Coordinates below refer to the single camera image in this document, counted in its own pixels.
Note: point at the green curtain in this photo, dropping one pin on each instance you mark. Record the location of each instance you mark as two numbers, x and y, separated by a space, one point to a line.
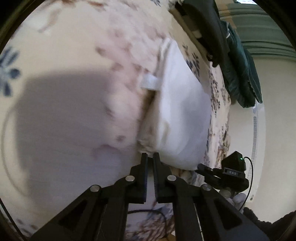
261 30

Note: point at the black folded garment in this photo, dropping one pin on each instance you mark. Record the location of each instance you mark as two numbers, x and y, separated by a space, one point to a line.
214 27

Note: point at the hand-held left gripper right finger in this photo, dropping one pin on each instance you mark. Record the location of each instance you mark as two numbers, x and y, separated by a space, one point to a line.
157 178

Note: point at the person's right forearm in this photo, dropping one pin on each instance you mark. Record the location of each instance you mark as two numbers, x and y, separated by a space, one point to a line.
261 222

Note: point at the white t-shirt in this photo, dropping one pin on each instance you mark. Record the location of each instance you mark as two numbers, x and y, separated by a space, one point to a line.
182 104

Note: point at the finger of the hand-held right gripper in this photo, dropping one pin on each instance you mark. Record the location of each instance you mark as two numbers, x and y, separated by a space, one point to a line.
207 172

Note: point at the floral bed sheet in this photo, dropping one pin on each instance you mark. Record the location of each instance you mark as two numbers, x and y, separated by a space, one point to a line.
76 69

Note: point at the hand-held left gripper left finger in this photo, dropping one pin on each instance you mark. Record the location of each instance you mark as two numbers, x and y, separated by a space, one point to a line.
144 178

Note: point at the person's right hand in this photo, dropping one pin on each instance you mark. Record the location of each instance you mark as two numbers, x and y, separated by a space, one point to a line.
239 199

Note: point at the dark green jacket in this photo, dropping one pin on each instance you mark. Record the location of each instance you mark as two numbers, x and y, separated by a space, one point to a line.
242 67

